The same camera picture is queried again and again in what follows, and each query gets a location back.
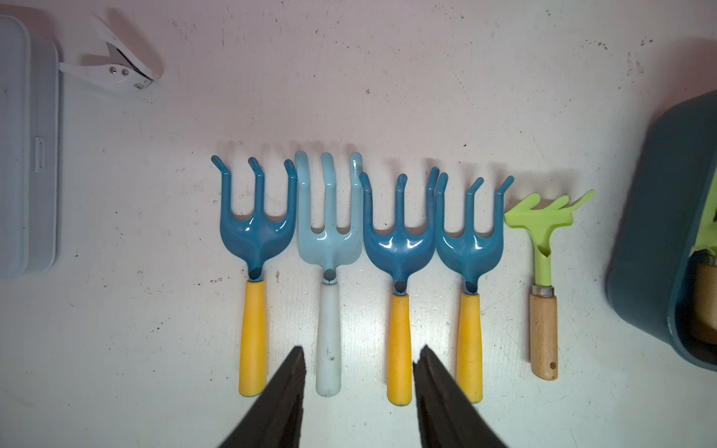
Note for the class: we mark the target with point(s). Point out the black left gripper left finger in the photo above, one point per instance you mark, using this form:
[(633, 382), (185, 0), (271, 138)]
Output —
[(275, 418)]

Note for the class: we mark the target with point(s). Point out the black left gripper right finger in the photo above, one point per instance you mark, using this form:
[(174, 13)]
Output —
[(446, 418)]

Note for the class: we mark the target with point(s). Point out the light blue rake pale handle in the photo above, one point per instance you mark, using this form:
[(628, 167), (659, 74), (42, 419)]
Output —
[(329, 249)]

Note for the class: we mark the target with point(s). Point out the lime green hand tool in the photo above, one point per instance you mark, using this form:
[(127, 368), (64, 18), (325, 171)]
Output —
[(540, 224)]

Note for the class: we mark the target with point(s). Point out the teal storage box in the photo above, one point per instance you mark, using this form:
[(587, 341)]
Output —
[(652, 274)]

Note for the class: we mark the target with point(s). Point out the white plastic clip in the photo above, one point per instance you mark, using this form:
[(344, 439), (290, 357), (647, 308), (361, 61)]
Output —
[(133, 65)]

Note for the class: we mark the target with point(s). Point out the grey flat case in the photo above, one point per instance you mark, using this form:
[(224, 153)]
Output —
[(30, 102)]

